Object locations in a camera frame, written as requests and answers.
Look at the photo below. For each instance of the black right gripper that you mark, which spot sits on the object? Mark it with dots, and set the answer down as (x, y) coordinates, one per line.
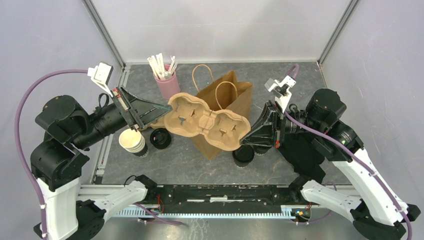
(268, 129)

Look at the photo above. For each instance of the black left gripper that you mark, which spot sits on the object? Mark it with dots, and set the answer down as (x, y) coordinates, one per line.
(142, 111)

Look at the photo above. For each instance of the black paper coffee cup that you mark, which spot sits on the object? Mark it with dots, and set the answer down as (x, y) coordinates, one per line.
(260, 150)
(242, 162)

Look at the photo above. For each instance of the brown cardboard cup carrier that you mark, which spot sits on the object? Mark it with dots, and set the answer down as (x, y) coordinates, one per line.
(159, 123)
(191, 116)

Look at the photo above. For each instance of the brown paper bag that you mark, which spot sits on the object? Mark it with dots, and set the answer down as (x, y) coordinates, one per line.
(226, 93)

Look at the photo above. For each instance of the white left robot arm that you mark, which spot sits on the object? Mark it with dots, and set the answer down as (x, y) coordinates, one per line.
(57, 162)

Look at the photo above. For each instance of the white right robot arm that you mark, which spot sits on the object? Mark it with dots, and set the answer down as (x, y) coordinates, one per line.
(377, 213)

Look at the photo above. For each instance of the stack of paper cups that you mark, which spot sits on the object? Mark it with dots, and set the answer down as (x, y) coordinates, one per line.
(133, 142)

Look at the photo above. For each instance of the stack of black lids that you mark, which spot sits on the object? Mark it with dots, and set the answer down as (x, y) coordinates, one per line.
(160, 138)

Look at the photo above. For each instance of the pink straw holder cup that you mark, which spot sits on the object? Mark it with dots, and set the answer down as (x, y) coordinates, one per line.
(167, 87)

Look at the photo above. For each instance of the black cloth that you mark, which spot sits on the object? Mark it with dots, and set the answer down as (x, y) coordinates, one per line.
(298, 150)

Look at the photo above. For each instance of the white wrapped straws bundle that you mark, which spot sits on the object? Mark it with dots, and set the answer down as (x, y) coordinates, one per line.
(156, 62)

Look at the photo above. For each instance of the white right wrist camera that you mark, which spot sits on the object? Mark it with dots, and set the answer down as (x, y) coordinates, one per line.
(281, 90)

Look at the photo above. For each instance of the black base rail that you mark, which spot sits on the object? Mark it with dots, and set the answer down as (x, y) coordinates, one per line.
(222, 199)

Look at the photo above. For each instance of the aluminium slotted cable duct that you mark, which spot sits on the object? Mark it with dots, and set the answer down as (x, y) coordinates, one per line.
(132, 211)

